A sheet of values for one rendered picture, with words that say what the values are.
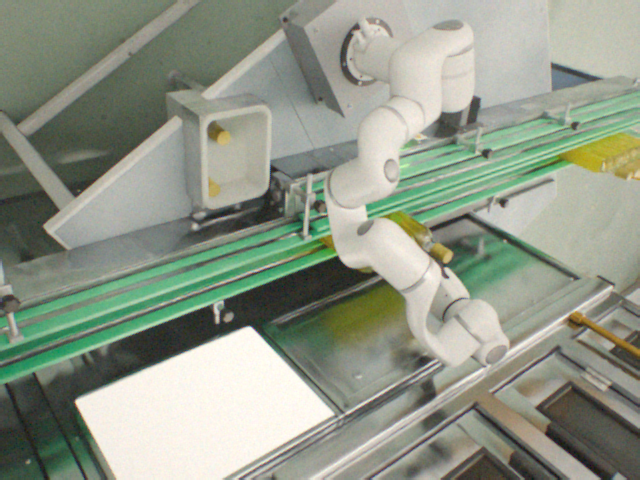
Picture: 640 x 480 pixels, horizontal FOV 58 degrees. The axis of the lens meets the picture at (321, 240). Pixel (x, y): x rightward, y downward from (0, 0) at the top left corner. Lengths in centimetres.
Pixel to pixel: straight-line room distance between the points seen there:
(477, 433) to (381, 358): 25
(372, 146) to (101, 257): 63
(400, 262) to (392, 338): 40
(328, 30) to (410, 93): 32
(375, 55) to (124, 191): 62
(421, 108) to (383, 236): 26
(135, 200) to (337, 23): 59
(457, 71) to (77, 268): 85
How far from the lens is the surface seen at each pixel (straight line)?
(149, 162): 132
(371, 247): 99
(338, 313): 142
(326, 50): 134
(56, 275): 127
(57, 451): 122
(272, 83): 141
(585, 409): 145
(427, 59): 108
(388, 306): 147
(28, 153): 168
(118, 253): 130
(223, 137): 131
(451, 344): 112
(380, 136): 100
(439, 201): 179
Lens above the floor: 186
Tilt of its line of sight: 39 degrees down
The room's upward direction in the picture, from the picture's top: 127 degrees clockwise
